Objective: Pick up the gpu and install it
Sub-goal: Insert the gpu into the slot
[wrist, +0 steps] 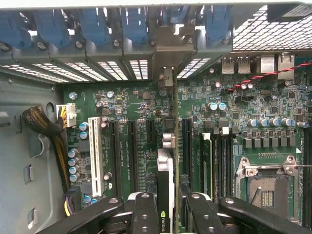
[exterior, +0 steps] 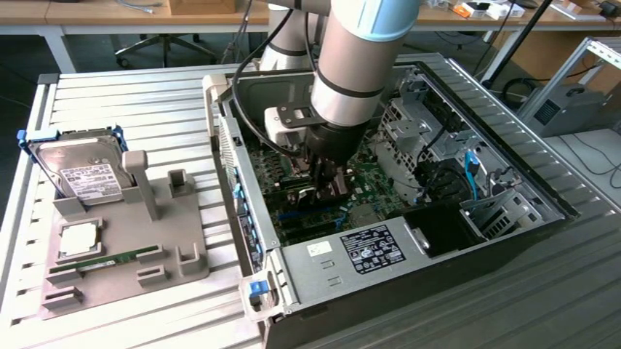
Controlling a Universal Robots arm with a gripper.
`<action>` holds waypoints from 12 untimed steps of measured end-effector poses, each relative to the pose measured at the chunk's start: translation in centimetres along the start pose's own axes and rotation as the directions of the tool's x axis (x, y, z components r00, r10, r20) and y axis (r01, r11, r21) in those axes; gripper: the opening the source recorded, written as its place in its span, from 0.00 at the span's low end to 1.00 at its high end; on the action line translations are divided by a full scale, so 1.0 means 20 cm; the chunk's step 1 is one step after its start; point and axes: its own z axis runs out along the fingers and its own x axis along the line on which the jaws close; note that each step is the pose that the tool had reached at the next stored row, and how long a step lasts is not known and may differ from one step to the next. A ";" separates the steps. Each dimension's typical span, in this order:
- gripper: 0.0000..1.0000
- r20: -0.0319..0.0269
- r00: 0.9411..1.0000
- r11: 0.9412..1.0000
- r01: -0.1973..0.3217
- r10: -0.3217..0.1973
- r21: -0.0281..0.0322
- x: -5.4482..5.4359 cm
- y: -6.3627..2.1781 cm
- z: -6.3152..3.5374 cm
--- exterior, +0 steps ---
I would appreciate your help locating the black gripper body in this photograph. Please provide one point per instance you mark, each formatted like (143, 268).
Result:
(334, 145)

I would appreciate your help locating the graphics card with fan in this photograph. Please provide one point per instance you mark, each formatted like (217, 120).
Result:
(306, 198)

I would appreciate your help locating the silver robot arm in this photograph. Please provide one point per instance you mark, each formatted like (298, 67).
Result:
(359, 54)

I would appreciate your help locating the black RAM stick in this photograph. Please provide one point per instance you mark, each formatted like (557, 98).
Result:
(290, 185)

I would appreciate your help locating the CPU socket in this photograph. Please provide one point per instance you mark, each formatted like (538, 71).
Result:
(295, 166)

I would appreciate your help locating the green motherboard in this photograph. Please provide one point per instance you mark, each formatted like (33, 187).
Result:
(378, 181)

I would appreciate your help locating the silver chipset heatsink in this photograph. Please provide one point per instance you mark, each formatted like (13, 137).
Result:
(366, 216)

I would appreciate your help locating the silver disk bay cage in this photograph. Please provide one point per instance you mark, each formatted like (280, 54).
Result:
(407, 127)

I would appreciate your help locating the silver power supply unit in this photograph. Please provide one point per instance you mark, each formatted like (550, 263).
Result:
(310, 276)

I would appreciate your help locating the blue case latch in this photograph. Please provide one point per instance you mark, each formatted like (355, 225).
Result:
(256, 289)

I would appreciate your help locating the open black PC case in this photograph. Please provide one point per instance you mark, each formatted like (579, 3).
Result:
(412, 291)

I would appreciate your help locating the office chair base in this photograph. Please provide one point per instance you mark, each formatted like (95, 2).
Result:
(164, 43)

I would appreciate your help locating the grey plastic parts rack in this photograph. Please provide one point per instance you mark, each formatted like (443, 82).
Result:
(125, 261)

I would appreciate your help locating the green RAM stick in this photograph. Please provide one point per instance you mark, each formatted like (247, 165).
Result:
(121, 257)

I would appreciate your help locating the orange small box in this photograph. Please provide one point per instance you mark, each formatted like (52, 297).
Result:
(463, 10)

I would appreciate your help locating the brown cardboard box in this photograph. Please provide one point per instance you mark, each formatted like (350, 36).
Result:
(203, 7)

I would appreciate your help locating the hard disk in blue caddy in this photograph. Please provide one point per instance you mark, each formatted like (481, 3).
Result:
(87, 174)

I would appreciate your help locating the black slanted pole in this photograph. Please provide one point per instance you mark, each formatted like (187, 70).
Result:
(523, 32)

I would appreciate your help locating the grey control box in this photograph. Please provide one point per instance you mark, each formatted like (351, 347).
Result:
(571, 112)

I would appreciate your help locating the silver CPU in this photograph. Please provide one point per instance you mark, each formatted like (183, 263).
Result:
(80, 240)

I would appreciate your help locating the wooden desk with clutter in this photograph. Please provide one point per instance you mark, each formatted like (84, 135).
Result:
(557, 20)

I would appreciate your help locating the long wooden desk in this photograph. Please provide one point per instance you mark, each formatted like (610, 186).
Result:
(96, 14)

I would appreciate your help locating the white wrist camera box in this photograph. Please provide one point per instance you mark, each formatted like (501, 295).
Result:
(276, 127)

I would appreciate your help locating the aluminium profile frame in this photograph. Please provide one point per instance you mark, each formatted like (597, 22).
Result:
(582, 49)

